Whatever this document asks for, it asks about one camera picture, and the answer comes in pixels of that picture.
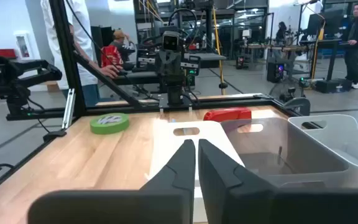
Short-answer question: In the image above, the white plastic bin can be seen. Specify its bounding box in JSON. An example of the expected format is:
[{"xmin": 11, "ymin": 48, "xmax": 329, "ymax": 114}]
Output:
[{"xmin": 144, "ymin": 120, "xmax": 246, "ymax": 223}]

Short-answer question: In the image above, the gray curved bracket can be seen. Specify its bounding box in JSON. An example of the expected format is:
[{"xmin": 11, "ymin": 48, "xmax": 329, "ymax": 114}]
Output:
[{"xmin": 283, "ymin": 96, "xmax": 311, "ymax": 117}]

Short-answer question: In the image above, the red clip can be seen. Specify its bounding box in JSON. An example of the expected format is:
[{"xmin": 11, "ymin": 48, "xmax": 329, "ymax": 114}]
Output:
[{"xmin": 203, "ymin": 107, "xmax": 252, "ymax": 123}]

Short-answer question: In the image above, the black frame clamp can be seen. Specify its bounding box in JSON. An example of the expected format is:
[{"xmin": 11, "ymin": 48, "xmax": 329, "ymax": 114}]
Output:
[{"xmin": 43, "ymin": 128, "xmax": 68, "ymax": 142}]

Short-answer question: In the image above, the black equipment on stand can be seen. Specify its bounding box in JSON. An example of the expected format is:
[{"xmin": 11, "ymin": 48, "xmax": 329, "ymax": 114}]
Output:
[{"xmin": 0, "ymin": 39, "xmax": 63, "ymax": 122}]

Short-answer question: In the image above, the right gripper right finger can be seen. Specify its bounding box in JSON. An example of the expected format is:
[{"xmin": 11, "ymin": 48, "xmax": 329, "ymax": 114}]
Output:
[{"xmin": 198, "ymin": 138, "xmax": 358, "ymax": 224}]

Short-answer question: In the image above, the light gray plastic bin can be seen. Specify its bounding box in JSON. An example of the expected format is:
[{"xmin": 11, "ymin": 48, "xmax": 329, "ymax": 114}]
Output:
[{"xmin": 287, "ymin": 113, "xmax": 358, "ymax": 171}]

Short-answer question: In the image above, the dark gray plastic bin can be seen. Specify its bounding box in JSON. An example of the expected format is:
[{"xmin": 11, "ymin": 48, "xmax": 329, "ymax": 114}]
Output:
[{"xmin": 221, "ymin": 116, "xmax": 358, "ymax": 190}]

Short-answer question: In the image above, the black desk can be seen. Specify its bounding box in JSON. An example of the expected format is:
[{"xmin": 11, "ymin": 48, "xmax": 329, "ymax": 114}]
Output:
[{"xmin": 113, "ymin": 70, "xmax": 168, "ymax": 86}]

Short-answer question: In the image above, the black aluminium table frame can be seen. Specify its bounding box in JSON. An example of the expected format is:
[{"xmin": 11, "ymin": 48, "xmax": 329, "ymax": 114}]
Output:
[{"xmin": 0, "ymin": 0, "xmax": 312, "ymax": 202}]

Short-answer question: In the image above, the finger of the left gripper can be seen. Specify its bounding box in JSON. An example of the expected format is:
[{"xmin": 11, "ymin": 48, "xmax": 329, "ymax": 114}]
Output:
[
  {"xmin": 161, "ymin": 55, "xmax": 172, "ymax": 85},
  {"xmin": 170, "ymin": 55, "xmax": 181, "ymax": 85}
]

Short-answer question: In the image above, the black monitor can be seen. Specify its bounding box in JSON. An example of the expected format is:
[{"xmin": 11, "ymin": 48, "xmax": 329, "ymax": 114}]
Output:
[{"xmin": 306, "ymin": 9, "xmax": 344, "ymax": 37}]

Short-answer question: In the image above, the white wall cabinet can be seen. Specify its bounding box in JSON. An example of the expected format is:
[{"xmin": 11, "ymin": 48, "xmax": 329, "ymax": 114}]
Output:
[{"xmin": 13, "ymin": 30, "xmax": 34, "ymax": 60}]

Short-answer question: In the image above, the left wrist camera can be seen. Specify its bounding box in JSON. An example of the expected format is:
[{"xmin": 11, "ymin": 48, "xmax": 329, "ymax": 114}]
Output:
[{"xmin": 161, "ymin": 30, "xmax": 181, "ymax": 52}]

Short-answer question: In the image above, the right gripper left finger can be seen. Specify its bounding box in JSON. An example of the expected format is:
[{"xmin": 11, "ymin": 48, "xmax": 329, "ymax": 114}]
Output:
[{"xmin": 28, "ymin": 139, "xmax": 196, "ymax": 224}]

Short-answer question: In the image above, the black computer tower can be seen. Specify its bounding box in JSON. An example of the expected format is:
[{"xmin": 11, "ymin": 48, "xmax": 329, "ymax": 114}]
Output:
[{"xmin": 266, "ymin": 62, "xmax": 286, "ymax": 83}]

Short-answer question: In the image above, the yellow cable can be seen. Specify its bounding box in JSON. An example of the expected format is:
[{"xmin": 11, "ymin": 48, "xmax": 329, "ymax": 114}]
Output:
[{"xmin": 211, "ymin": 4, "xmax": 229, "ymax": 96}]

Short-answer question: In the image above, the silver metal bracket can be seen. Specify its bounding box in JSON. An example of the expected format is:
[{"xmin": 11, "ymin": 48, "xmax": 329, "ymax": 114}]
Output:
[{"xmin": 61, "ymin": 88, "xmax": 76, "ymax": 130}]

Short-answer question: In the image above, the red bag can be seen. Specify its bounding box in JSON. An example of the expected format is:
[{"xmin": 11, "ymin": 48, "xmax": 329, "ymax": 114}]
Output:
[{"xmin": 100, "ymin": 45, "xmax": 124, "ymax": 68}]

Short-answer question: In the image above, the green masking tape roll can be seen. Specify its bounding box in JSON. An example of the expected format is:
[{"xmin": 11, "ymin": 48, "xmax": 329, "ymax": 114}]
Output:
[{"xmin": 89, "ymin": 113, "xmax": 130, "ymax": 136}]

